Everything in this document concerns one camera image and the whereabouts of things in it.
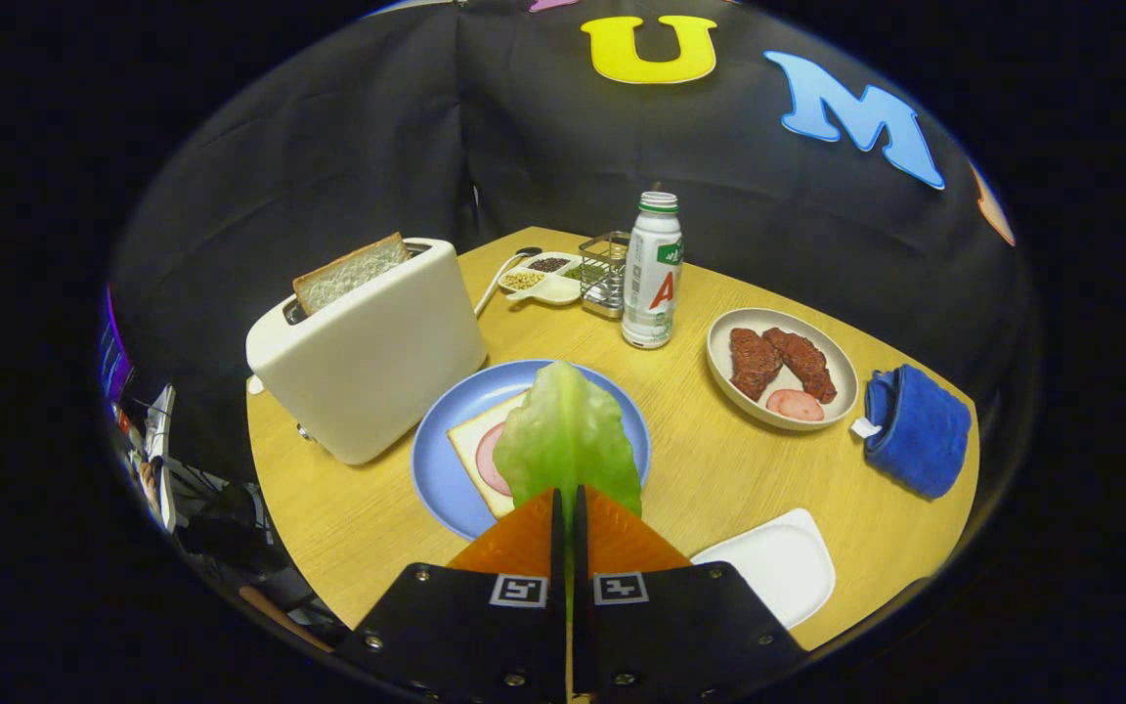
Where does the toasted bread slice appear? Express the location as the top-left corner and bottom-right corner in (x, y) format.
(292, 233), (412, 316)

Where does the beige round plate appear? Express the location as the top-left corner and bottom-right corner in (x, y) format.
(706, 308), (859, 432)

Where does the white toaster cord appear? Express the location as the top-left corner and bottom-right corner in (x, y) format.
(473, 252), (525, 318)

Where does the small dark red meat slice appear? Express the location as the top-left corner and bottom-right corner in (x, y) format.
(729, 328), (785, 401)

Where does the long dark red meat slice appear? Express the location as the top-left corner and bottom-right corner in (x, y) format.
(763, 328), (838, 404)

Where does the white toaster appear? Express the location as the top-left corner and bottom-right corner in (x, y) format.
(246, 238), (488, 466)

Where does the metal wire holder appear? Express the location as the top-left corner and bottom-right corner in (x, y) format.
(579, 231), (632, 320)

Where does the brown wooden rod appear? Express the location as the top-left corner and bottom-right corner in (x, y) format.
(238, 585), (334, 653)

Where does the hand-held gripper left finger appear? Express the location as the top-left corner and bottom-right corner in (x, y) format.
(333, 487), (569, 704)

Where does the black backdrop cloth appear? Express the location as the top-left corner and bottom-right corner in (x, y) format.
(104, 0), (1038, 490)

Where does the white bread slice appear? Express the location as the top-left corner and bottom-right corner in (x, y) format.
(447, 391), (535, 519)

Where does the green lettuce leaf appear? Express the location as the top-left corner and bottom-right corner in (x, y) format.
(493, 360), (643, 627)

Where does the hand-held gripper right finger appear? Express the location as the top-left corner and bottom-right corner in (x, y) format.
(573, 484), (808, 704)

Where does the blue towel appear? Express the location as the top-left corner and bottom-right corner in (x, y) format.
(851, 365), (973, 501)

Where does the white bottle green cap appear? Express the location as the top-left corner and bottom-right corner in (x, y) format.
(622, 192), (684, 350)

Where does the white divided condiment dish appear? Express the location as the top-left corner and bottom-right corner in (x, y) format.
(498, 251), (585, 307)

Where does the white square plate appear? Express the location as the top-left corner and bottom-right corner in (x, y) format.
(690, 507), (837, 630)

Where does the blue round plate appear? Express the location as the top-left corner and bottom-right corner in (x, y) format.
(411, 359), (652, 542)

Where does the pink ham slice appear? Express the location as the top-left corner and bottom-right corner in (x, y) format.
(476, 421), (515, 497)
(766, 389), (825, 422)

